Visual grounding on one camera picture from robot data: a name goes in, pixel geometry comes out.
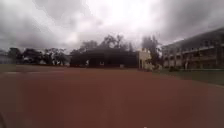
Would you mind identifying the red running track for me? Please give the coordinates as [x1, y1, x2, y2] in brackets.
[0, 66, 224, 128]

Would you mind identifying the green grass strip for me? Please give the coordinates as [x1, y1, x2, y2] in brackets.
[156, 68, 224, 87]

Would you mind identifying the dark low building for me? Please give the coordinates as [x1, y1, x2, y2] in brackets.
[69, 48, 140, 69]

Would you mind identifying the multi-storey building with balconies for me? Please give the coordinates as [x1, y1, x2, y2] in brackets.
[160, 28, 224, 71]

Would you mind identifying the pale small building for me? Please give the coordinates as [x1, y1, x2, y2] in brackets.
[136, 48, 154, 71]

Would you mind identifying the row of trees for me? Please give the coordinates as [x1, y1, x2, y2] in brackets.
[0, 33, 163, 67]

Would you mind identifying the grass field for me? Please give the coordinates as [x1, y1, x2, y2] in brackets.
[0, 63, 21, 74]

